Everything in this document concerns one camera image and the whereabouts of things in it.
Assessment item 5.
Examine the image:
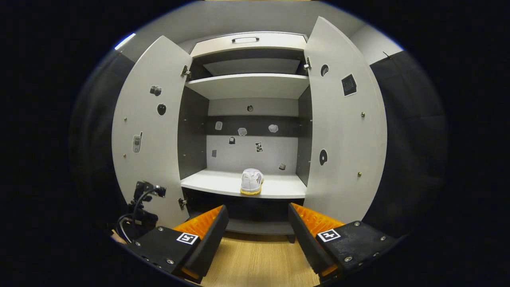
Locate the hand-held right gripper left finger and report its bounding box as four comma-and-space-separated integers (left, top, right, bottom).
126, 204, 230, 279

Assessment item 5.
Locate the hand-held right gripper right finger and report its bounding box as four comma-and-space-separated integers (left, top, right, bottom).
288, 202, 399, 279

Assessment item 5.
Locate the white cabinet door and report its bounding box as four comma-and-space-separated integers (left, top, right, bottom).
112, 35, 194, 228
303, 16, 388, 224

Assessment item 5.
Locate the white canvas shoe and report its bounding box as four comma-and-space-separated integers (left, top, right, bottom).
240, 168, 265, 196

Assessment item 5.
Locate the white cabinet drawer front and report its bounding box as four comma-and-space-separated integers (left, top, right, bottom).
190, 32, 308, 56

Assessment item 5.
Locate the black backdrop cloth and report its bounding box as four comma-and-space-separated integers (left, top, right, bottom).
70, 50, 449, 240

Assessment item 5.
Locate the ceiling light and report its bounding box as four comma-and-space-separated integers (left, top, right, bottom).
114, 33, 136, 51

